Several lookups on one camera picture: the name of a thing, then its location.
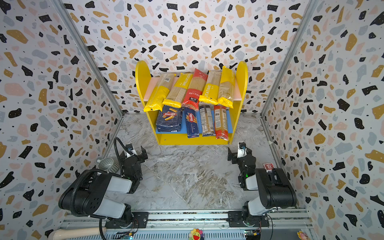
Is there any yellow shelf unit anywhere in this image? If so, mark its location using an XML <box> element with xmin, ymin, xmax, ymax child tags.
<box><xmin>135</xmin><ymin>61</ymin><xmax>249</xmax><ymax>146</ymax></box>

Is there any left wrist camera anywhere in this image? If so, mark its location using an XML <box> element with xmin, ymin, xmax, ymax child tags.
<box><xmin>125</xmin><ymin>144</ymin><xmax>138</xmax><ymax>158</ymax></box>

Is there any red bottom spaghetti bag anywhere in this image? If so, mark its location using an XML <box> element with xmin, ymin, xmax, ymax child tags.
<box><xmin>182</xmin><ymin>69</ymin><xmax>208</xmax><ymax>111</ymax></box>

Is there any aluminium corner post left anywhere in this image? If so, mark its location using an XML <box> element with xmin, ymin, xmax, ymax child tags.
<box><xmin>51</xmin><ymin>1</ymin><xmax>124</xmax><ymax>118</ymax></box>

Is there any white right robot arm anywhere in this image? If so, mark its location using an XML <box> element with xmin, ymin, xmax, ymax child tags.
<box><xmin>228</xmin><ymin>143</ymin><xmax>297</xmax><ymax>228</ymax></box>

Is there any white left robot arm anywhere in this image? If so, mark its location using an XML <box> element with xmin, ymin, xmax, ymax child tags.
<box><xmin>59</xmin><ymin>145</ymin><xmax>149</xmax><ymax>229</ymax></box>

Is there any smiling flower toy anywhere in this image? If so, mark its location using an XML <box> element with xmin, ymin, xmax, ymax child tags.
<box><xmin>189</xmin><ymin>229</ymin><xmax>205</xmax><ymax>240</ymax></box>

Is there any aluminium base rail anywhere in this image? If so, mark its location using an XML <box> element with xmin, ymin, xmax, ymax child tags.
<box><xmin>60</xmin><ymin>208</ymin><xmax>317</xmax><ymax>240</ymax></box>

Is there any aluminium corner post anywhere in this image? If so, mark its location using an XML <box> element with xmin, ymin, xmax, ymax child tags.
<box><xmin>51</xmin><ymin>1</ymin><xmax>124</xmax><ymax>118</ymax></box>
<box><xmin>261</xmin><ymin>0</ymin><xmax>319</xmax><ymax>119</ymax></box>

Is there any colourful toy at corner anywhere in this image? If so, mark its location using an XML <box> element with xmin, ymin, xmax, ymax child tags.
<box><xmin>297</xmin><ymin>231</ymin><xmax>311</xmax><ymax>240</ymax></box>

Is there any yellow Pastatime spaghetti bag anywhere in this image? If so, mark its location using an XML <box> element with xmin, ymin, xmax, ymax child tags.
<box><xmin>199</xmin><ymin>71</ymin><xmax>221</xmax><ymax>105</ymax></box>

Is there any aluminium corner post right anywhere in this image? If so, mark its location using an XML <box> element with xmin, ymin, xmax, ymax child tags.
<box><xmin>261</xmin><ymin>0</ymin><xmax>319</xmax><ymax>119</ymax></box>

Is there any wooden handle at rail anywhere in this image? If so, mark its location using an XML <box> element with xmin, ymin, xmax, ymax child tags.
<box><xmin>48</xmin><ymin>228</ymin><xmax>100</xmax><ymax>240</ymax></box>

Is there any blue Barilla pasta box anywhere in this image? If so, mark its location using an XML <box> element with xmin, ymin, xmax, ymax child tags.
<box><xmin>156</xmin><ymin>106</ymin><xmax>182</xmax><ymax>133</ymax></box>

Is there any dark label spaghetti bag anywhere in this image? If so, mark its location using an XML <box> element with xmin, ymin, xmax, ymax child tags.
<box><xmin>199</xmin><ymin>105</ymin><xmax>215</xmax><ymax>137</ymax></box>

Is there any yellow spaghetti bag crosswise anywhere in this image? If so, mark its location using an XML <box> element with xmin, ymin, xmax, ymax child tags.
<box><xmin>218</xmin><ymin>67</ymin><xmax>236</xmax><ymax>109</ymax></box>

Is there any black corrugated cable hose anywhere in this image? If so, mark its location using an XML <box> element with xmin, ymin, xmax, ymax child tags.
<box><xmin>70</xmin><ymin>137</ymin><xmax>133</xmax><ymax>215</ymax></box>

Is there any red spaghetti bag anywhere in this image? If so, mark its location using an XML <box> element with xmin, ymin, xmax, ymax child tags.
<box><xmin>182</xmin><ymin>69</ymin><xmax>208</xmax><ymax>111</ymax></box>
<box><xmin>214</xmin><ymin>105</ymin><xmax>229</xmax><ymax>141</ymax></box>

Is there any red card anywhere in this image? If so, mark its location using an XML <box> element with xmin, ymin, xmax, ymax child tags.
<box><xmin>263</xmin><ymin>163</ymin><xmax>275</xmax><ymax>171</ymax></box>

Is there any yellow spaghetti bag front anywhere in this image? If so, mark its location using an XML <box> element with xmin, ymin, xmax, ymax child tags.
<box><xmin>163</xmin><ymin>73</ymin><xmax>193</xmax><ymax>108</ymax></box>

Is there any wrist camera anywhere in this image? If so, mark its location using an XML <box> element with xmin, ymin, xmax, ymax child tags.
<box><xmin>237</xmin><ymin>142</ymin><xmax>247</xmax><ymax>159</ymax></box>
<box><xmin>125</xmin><ymin>144</ymin><xmax>138</xmax><ymax>158</ymax></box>

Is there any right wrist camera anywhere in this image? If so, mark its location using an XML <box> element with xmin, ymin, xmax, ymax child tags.
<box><xmin>237</xmin><ymin>142</ymin><xmax>247</xmax><ymax>159</ymax></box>

